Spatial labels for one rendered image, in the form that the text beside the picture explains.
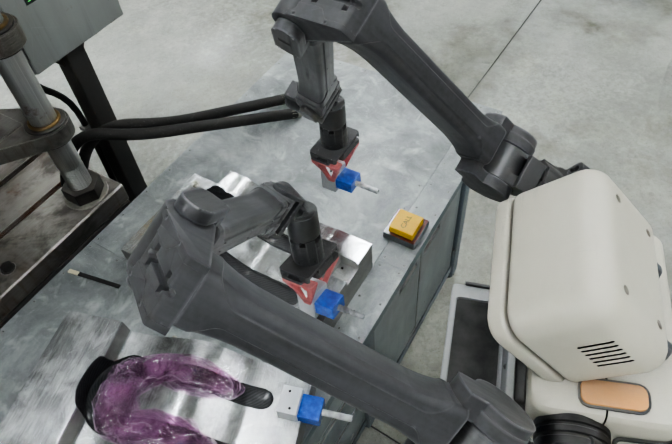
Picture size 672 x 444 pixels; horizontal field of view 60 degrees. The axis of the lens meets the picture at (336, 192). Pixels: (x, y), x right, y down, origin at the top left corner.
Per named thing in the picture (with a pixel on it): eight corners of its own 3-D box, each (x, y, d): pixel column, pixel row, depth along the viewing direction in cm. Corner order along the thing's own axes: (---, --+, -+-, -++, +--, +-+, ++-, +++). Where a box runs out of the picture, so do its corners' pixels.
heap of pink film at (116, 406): (250, 376, 110) (242, 357, 104) (215, 475, 99) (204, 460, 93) (125, 349, 115) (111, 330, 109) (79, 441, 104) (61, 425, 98)
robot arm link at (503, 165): (538, 202, 87) (554, 171, 88) (487, 167, 84) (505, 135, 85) (502, 198, 96) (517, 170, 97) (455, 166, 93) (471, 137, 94)
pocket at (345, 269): (359, 273, 124) (359, 263, 121) (347, 292, 121) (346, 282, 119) (341, 264, 126) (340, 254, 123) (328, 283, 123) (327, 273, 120)
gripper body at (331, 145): (309, 157, 123) (305, 131, 118) (334, 128, 129) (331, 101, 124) (335, 167, 121) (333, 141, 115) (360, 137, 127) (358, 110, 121)
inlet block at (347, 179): (383, 192, 131) (383, 175, 127) (373, 207, 128) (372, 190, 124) (333, 173, 136) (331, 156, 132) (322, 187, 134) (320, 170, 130)
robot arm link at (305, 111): (309, 114, 108) (332, 75, 109) (262, 94, 113) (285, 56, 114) (331, 140, 119) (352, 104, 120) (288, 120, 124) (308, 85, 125)
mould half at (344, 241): (372, 267, 131) (371, 230, 121) (310, 363, 117) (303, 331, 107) (200, 189, 150) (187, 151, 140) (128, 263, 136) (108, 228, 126)
